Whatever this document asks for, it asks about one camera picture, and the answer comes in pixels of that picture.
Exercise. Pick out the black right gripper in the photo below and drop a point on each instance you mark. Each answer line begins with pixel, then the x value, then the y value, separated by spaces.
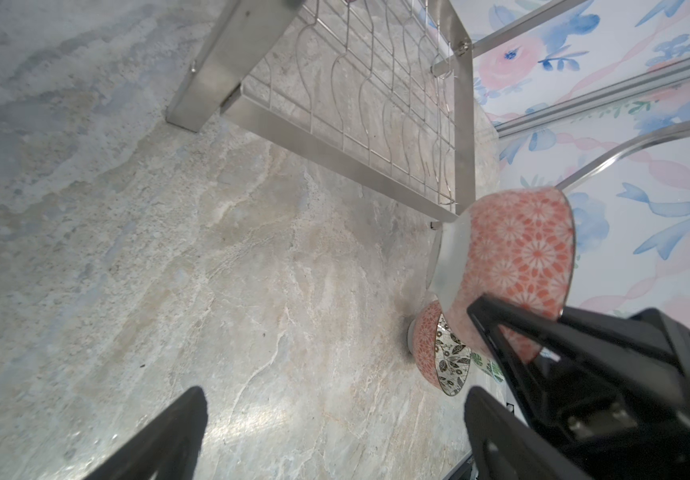
pixel 611 394

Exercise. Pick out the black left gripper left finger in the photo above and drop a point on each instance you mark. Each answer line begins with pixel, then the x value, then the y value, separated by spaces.
pixel 166 448

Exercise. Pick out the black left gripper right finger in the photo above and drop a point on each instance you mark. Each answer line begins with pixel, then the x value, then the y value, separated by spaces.
pixel 503 447

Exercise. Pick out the black floral pattern bowl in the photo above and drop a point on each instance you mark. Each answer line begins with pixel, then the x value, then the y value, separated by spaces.
pixel 516 245

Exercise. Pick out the stainless steel dish rack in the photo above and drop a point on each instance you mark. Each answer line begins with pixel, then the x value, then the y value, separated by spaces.
pixel 434 103

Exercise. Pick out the green monstera leaf bowl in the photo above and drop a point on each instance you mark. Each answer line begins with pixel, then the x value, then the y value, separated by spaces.
pixel 488 366

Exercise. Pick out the black leaf pattern pink bowl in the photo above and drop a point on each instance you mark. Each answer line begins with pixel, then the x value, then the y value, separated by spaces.
pixel 440 356

